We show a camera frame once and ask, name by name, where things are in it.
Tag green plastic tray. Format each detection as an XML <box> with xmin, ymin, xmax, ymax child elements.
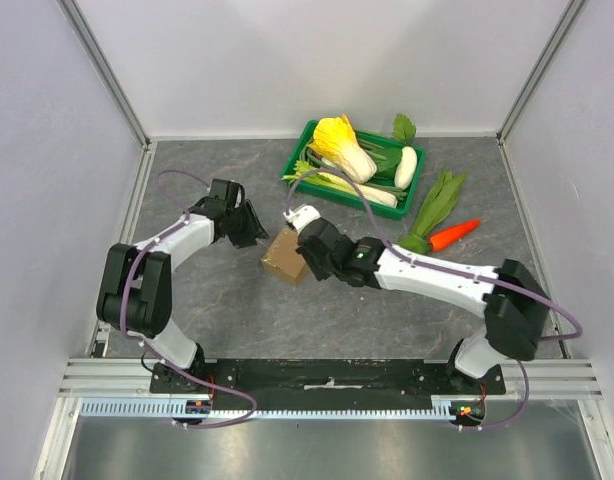
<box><xmin>281</xmin><ymin>120</ymin><xmax>426</xmax><ymax>220</ymax></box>

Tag dark green leaf vegetable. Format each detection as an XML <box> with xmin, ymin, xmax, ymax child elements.
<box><xmin>359</xmin><ymin>140</ymin><xmax>402</xmax><ymax>179</ymax></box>

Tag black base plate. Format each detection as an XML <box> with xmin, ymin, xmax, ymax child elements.
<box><xmin>149</xmin><ymin>358</ymin><xmax>507</xmax><ymax>399</ymax></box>

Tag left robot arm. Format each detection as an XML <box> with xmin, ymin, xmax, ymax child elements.
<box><xmin>96</xmin><ymin>179</ymin><xmax>269</xmax><ymax>393</ymax></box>

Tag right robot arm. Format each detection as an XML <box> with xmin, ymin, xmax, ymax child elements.
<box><xmin>293</xmin><ymin>218</ymin><xmax>548</xmax><ymax>394</ymax></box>

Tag brown cardboard express box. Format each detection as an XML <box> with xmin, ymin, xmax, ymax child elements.
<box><xmin>261</xmin><ymin>226</ymin><xmax>308</xmax><ymax>287</ymax></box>

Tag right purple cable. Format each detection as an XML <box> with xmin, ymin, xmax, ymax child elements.
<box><xmin>285</xmin><ymin>169</ymin><xmax>584</xmax><ymax>433</ymax></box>

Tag orange carrot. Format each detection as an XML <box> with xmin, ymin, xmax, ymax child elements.
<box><xmin>428</xmin><ymin>219</ymin><xmax>480</xmax><ymax>252</ymax></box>

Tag celery stalk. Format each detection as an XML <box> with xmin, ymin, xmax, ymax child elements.
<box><xmin>282</xmin><ymin>160</ymin><xmax>398</xmax><ymax>208</ymax></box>

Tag yellow napa cabbage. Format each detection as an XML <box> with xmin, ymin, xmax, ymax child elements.
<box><xmin>309</xmin><ymin>115</ymin><xmax>377</xmax><ymax>184</ymax></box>

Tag slotted cable duct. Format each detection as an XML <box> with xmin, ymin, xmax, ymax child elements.
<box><xmin>80</xmin><ymin>398</ymin><xmax>482</xmax><ymax>420</ymax></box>

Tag white radish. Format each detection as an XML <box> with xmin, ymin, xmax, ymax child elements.
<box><xmin>394</xmin><ymin>146</ymin><xmax>418</xmax><ymax>189</ymax></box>

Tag green leafy lettuce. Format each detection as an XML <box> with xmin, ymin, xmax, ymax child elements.
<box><xmin>412</xmin><ymin>168</ymin><xmax>467</xmax><ymax>238</ymax></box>

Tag green long beans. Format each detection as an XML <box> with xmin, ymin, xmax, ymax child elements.
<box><xmin>298</xmin><ymin>146</ymin><xmax>343</xmax><ymax>172</ymax></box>

